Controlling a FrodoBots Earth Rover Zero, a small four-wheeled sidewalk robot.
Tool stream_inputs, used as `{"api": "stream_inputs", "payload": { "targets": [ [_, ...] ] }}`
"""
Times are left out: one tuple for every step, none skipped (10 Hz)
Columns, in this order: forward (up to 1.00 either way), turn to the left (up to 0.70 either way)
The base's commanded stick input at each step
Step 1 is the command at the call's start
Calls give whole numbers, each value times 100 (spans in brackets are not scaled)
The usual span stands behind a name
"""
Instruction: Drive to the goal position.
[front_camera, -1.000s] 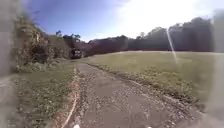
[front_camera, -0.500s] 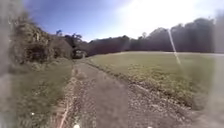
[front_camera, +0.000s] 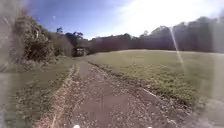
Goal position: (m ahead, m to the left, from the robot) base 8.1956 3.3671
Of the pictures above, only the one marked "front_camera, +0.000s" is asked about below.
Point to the row of dark trees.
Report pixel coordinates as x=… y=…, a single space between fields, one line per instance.
x=166 y=40

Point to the dense green bushes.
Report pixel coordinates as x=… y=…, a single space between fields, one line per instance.
x=36 y=43

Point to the open grass field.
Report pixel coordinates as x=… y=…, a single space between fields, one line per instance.
x=150 y=66

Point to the grey gravel-strewn paved path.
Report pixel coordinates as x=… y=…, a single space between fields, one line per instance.
x=100 y=103

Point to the small distant building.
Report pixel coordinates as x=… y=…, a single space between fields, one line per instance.
x=79 y=52

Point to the grass verge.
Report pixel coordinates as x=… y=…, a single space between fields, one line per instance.
x=30 y=86

